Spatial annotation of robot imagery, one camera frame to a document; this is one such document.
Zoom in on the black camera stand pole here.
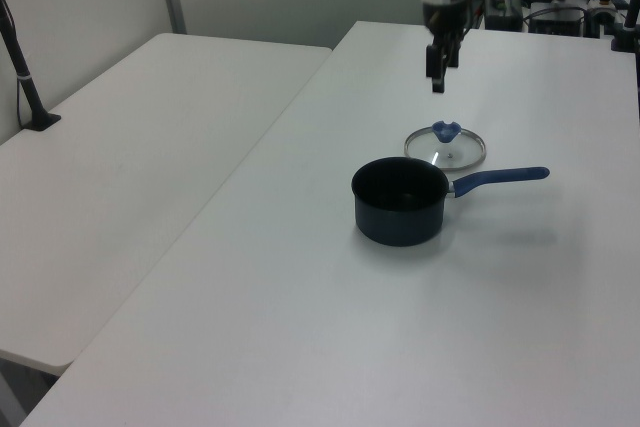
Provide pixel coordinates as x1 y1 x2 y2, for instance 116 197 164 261
609 0 640 53
0 0 63 134

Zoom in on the glass lid with blue knob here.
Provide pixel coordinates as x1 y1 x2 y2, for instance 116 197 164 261
403 119 488 170

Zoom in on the black electronics box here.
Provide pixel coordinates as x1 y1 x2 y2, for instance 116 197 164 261
528 5 587 37

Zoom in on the dark saucepan with blue handle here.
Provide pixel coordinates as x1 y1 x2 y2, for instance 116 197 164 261
350 156 551 248

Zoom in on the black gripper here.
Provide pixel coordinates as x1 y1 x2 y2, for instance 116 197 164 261
422 0 474 95

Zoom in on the white side table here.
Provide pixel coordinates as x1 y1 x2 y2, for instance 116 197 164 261
0 32 334 369

